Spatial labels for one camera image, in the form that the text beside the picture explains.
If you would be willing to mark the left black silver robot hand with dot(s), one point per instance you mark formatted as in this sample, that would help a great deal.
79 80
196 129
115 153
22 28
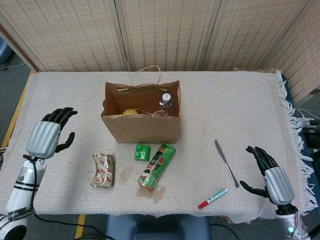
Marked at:
42 140

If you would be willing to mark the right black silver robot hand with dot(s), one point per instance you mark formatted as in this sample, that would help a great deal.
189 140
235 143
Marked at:
280 185

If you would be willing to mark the gold red snack packet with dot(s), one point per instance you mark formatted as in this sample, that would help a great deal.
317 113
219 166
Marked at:
102 172

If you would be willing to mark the red capped marker pen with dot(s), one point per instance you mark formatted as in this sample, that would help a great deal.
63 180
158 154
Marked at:
212 198

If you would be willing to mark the yellow pear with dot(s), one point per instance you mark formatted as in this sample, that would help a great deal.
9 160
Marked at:
128 112

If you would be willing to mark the clear plastic bottle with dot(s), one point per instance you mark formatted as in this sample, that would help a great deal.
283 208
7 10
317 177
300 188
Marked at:
165 102

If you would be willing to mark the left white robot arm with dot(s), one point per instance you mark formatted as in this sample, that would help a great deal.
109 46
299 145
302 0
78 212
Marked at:
21 197

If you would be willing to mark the brown paper bag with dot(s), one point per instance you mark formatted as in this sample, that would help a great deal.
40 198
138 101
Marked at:
140 130

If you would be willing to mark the metal table knife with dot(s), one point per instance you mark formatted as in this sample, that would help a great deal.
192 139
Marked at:
226 163

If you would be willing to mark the black box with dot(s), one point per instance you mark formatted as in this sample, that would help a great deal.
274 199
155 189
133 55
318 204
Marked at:
312 135

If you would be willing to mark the white woven tablecloth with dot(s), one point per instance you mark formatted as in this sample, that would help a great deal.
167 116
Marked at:
225 112

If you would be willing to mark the blue round container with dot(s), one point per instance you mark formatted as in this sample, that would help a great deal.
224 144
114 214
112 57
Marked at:
5 52

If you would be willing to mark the green toy block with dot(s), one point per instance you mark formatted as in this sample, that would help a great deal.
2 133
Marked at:
142 153

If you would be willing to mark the woven folding screen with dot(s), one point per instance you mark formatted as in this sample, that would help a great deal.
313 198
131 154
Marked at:
75 37

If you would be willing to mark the green chips can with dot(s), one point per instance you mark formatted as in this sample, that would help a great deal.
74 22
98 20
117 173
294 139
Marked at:
156 167

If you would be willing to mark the blue chair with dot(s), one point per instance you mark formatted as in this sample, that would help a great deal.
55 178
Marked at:
155 227

